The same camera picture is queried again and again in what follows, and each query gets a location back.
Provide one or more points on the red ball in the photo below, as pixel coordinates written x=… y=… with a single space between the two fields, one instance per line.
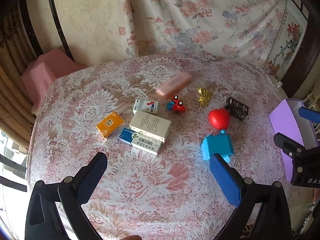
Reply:
x=219 y=118

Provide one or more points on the pink covered stool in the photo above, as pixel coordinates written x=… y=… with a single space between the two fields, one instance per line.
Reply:
x=47 y=77

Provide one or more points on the pink case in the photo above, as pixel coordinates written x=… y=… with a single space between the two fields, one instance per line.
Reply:
x=173 y=84

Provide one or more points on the gold ornament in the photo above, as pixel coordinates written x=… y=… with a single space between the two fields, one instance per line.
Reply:
x=205 y=97

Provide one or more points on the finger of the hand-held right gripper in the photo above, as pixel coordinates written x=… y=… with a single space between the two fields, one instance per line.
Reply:
x=308 y=113
x=287 y=143

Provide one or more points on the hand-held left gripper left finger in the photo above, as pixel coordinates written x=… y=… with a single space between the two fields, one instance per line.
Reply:
x=92 y=175

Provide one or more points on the purple box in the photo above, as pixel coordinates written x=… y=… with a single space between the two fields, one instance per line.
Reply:
x=287 y=122

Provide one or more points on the red toy car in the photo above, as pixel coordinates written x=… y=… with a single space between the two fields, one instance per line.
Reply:
x=178 y=105

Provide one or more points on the orange box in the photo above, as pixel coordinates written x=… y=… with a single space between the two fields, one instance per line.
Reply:
x=110 y=125

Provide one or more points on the flower and bird painting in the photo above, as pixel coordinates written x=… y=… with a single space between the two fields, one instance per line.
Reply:
x=287 y=42

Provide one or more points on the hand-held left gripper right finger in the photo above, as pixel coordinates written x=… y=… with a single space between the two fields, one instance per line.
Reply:
x=225 y=180

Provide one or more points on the dark wooden door frame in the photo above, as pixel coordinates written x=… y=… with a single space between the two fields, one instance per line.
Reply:
x=305 y=67

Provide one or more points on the patterned brown curtain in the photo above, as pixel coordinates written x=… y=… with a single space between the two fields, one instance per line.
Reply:
x=12 y=92

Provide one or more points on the white medicine box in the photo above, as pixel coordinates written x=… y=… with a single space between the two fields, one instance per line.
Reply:
x=146 y=107

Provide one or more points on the blue plastic toy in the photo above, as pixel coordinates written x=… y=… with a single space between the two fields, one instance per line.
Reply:
x=216 y=145

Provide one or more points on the pink lace tablecloth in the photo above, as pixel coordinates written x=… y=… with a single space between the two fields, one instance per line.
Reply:
x=150 y=192

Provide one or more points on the black box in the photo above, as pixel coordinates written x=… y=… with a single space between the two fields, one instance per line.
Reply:
x=236 y=108

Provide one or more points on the beige box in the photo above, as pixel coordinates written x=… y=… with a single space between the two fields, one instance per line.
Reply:
x=150 y=125

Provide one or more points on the blue and white box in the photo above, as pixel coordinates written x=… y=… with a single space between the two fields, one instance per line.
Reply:
x=137 y=141

